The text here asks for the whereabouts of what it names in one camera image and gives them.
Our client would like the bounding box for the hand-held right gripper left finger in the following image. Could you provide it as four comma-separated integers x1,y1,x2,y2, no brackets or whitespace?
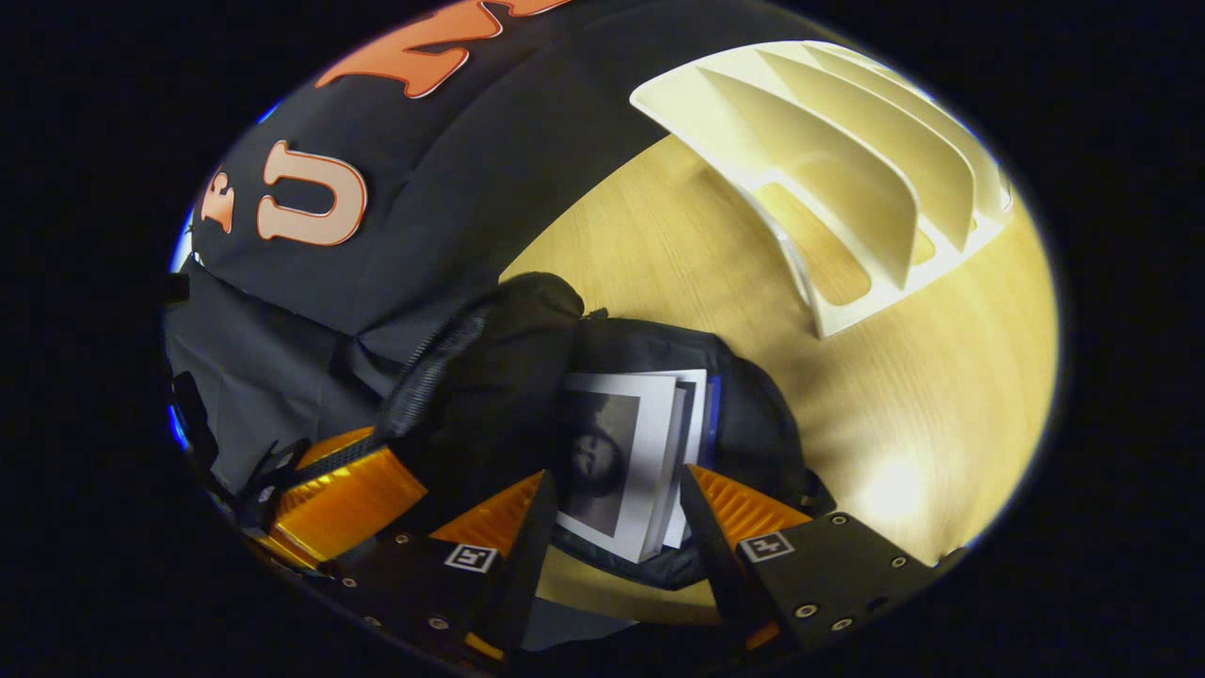
323,469,561,665

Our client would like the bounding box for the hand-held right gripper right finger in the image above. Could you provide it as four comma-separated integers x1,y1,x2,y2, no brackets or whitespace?
678,464,969,655

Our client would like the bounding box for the portrait cover book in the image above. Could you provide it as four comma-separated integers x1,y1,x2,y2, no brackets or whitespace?
554,371,689,565

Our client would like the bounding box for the blue cover book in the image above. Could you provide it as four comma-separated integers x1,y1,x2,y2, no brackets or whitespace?
650,368,722,553

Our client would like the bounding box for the black schoolbag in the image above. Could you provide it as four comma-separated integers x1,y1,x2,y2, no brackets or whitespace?
273,271,837,596

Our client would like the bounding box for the white bookshelf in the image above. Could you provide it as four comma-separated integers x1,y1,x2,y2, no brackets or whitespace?
628,40,1017,341

